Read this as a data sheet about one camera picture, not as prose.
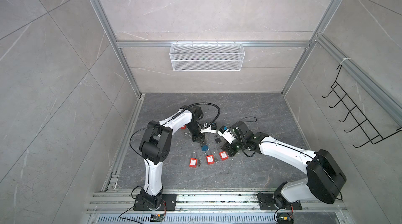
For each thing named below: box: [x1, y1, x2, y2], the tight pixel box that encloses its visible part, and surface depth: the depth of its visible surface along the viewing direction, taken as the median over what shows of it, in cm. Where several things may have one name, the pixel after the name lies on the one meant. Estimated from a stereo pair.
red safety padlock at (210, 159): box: [206, 154, 216, 165], surface depth 87 cm
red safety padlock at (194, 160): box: [188, 151, 199, 168], surface depth 87 cm
